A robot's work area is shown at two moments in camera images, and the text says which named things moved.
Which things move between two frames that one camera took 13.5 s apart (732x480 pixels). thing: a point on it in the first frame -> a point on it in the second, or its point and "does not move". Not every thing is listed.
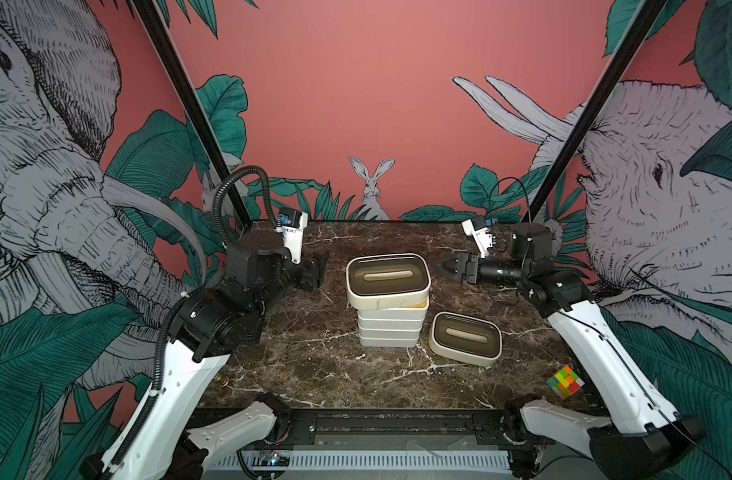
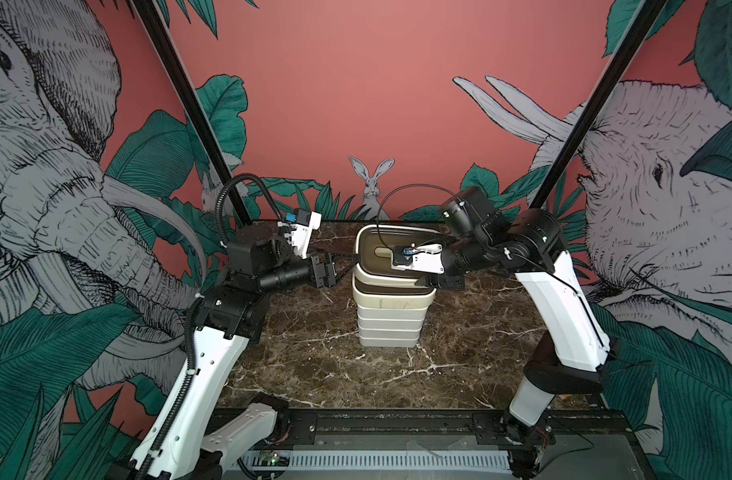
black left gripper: x=315 y=269 does not move
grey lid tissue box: x=390 y=325 does not move
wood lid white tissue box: x=417 y=311 does not move
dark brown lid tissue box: x=465 y=339 -> x=374 y=248
